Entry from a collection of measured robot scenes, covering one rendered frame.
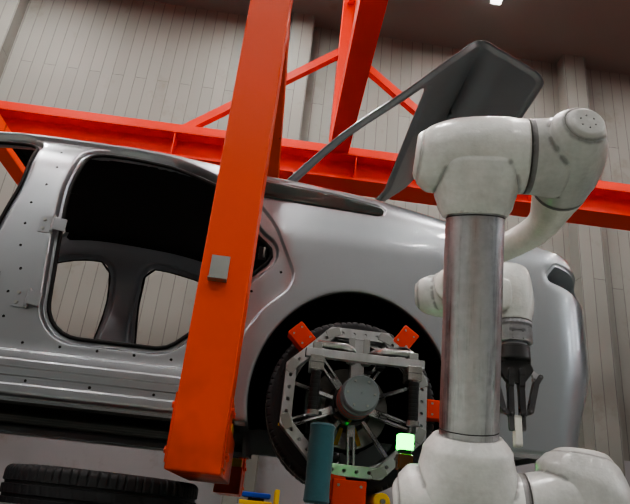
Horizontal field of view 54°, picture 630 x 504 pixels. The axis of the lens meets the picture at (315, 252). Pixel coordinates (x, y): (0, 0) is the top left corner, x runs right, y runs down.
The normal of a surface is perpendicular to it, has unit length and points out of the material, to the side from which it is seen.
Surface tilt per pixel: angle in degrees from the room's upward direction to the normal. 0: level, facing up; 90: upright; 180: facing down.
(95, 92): 90
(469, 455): 72
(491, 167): 115
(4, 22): 90
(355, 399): 90
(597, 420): 90
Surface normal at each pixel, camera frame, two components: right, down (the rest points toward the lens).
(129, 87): 0.11, -0.39
